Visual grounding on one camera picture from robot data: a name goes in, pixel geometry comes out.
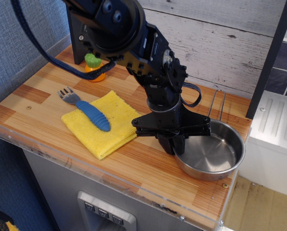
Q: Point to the clear acrylic edge guard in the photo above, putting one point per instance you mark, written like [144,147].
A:
[138,178]

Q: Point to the dark right post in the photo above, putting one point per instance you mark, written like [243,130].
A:
[268,64]

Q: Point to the silver dispenser panel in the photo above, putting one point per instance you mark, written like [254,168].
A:
[99,215]

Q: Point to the orange toy carrot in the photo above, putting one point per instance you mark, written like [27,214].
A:
[92,64]

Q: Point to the yellow folded cloth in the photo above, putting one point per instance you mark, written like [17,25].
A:
[102,143]

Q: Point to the blue handled metal fork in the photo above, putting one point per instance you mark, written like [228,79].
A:
[93,113]

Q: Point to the stainless steel pot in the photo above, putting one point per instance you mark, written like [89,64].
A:
[214,157]

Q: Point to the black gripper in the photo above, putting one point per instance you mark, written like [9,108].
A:
[173,121]

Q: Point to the yellow black object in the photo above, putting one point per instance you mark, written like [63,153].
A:
[7,224]

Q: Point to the dark left post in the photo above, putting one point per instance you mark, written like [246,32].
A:
[76,28]

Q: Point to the white ridged appliance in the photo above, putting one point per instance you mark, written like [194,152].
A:
[265,162]

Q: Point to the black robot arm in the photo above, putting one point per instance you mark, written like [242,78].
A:
[117,30]

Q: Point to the dark post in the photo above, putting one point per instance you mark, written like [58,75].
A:
[76,28]
[268,64]

